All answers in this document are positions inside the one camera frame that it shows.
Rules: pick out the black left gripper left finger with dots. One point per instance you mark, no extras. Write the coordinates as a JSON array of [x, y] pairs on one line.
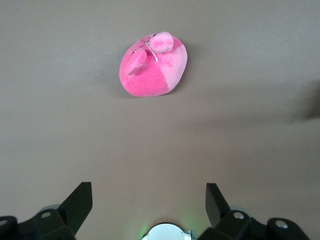
[[75, 207]]

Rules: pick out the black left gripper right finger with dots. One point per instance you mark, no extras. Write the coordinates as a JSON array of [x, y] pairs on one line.
[[217, 207]]

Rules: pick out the pink snail plush toy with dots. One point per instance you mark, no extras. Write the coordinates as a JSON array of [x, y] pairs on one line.
[[150, 80]]

